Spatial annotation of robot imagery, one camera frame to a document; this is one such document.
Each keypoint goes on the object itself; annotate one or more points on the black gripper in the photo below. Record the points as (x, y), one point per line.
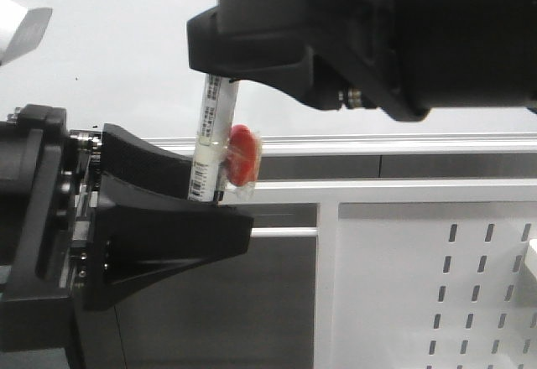
(405, 57)
(142, 231)

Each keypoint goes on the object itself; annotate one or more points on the white black-ink marker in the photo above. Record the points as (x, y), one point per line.
(219, 99)

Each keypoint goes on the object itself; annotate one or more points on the red round magnet taped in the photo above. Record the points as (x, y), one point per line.
(243, 159)

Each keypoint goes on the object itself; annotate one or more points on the white upper plastic tray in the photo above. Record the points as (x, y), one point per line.
(530, 257)

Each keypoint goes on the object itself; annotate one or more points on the white whiteboard with aluminium frame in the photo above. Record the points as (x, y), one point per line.
(125, 62)

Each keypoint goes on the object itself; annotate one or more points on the white pegboard stand frame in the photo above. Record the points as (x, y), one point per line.
(421, 273)

